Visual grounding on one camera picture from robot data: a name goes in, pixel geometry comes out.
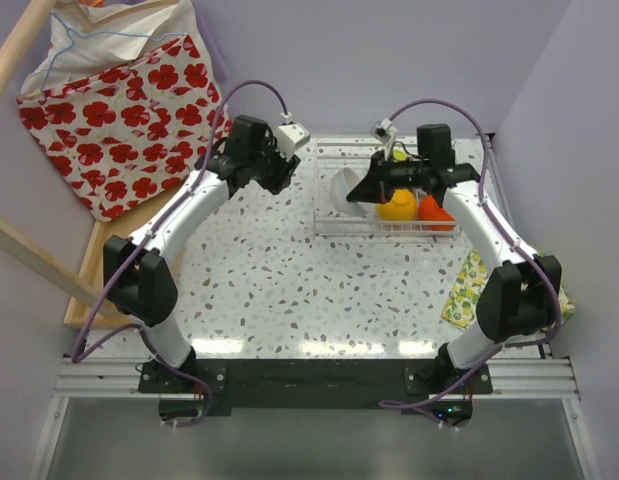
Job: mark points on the white cloth bag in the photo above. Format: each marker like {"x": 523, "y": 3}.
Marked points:
{"x": 109, "y": 35}

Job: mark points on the white wire dish rack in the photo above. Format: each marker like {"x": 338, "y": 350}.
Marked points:
{"x": 332, "y": 154}

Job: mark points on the lime green bowl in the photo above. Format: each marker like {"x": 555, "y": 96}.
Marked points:
{"x": 400, "y": 156}

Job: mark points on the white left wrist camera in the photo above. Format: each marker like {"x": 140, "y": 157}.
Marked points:
{"x": 290, "y": 138}

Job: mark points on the aluminium rail frame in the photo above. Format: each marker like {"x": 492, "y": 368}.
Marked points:
{"x": 257, "y": 282}

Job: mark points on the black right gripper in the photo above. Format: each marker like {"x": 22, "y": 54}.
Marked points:
{"x": 375, "y": 186}

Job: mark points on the red poppy print bag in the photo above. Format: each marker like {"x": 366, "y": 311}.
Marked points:
{"x": 124, "y": 135}

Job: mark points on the lemon print cloth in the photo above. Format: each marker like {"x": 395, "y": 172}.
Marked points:
{"x": 460, "y": 307}

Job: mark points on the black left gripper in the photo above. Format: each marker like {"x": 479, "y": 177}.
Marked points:
{"x": 280, "y": 170}

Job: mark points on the wooden beam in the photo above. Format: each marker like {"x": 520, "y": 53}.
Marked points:
{"x": 83, "y": 287}

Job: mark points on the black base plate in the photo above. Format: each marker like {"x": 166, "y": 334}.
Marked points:
{"x": 218, "y": 387}

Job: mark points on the yellow orange plastic bowl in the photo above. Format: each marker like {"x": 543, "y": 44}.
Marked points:
{"x": 402, "y": 206}

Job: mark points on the white plastic bowl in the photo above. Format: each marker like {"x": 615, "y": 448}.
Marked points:
{"x": 342, "y": 184}

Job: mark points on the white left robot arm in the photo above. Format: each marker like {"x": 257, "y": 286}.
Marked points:
{"x": 137, "y": 268}

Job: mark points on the red orange plastic bowl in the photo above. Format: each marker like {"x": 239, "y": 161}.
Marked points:
{"x": 435, "y": 217}

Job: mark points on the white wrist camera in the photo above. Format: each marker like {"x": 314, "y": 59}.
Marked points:
{"x": 290, "y": 138}
{"x": 386, "y": 133}

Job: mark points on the wooden pole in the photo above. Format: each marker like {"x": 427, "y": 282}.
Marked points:
{"x": 21, "y": 37}

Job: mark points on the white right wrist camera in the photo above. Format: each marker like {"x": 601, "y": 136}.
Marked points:
{"x": 386, "y": 133}

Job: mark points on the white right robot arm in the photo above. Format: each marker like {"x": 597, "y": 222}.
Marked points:
{"x": 520, "y": 297}

